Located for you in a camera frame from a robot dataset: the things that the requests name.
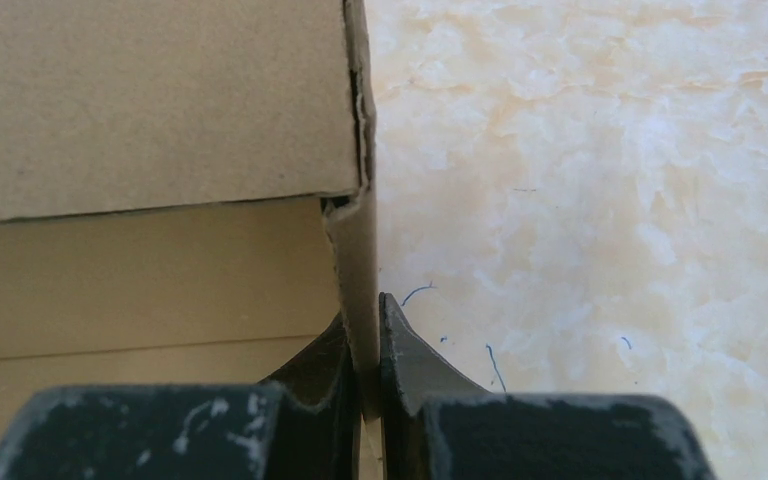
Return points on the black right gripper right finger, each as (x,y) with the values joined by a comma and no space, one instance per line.
(439,424)

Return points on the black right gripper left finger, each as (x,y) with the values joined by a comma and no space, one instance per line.
(300,422)

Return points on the brown cardboard box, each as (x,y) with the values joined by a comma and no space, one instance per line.
(186,192)

